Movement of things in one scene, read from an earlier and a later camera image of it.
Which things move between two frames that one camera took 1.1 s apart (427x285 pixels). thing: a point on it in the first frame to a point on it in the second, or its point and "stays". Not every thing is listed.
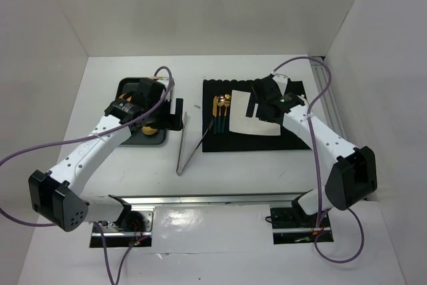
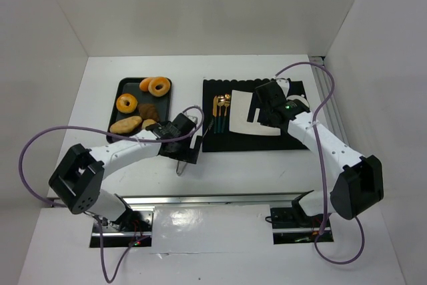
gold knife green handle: (215, 113) stays
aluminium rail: (213, 199) stays
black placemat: (216, 118) stays
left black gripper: (170, 115) to (188, 153)
